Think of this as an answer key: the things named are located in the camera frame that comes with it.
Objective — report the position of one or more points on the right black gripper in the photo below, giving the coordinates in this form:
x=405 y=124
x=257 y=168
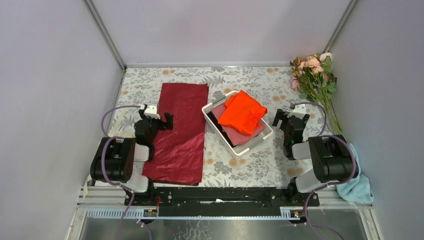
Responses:
x=281 y=115

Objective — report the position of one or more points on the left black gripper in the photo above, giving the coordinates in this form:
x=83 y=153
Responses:
x=163 y=125

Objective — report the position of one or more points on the dark red wrapping paper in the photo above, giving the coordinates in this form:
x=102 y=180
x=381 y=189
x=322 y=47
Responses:
x=179 y=153

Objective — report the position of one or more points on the pink fake flower stem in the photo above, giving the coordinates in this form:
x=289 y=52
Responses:
x=308 y=82

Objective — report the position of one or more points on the white plastic basket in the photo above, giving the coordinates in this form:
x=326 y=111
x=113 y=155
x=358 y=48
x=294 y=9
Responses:
x=238 y=150

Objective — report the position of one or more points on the white fake rose stem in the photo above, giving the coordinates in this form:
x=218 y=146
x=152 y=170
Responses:
x=330 y=87

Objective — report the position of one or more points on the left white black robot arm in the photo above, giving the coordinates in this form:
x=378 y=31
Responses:
x=116 y=156

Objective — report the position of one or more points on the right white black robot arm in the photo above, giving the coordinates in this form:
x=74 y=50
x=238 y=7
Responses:
x=333 y=162

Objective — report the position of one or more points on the floral tablecloth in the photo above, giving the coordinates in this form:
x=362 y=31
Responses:
x=266 y=165

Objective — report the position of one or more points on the orange cloth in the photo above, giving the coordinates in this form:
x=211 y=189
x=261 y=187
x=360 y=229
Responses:
x=242 y=113

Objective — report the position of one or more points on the cream ribbon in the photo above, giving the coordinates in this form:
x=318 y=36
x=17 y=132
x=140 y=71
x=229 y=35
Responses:
x=123 y=125

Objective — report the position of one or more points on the pink cloth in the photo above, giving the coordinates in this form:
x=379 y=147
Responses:
x=231 y=135

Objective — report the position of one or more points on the light blue towel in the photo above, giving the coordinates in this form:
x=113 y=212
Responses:
x=358 y=189

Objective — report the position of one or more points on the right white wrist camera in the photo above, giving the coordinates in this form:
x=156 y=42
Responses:
x=298 y=111

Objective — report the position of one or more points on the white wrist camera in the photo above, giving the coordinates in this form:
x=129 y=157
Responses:
x=298 y=111
x=149 y=110

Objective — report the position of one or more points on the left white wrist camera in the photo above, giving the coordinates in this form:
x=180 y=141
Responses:
x=149 y=110

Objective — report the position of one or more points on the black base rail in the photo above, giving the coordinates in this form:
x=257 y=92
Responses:
x=248 y=202

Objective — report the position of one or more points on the aluminium frame rail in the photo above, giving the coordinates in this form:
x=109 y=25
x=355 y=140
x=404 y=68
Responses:
x=108 y=201

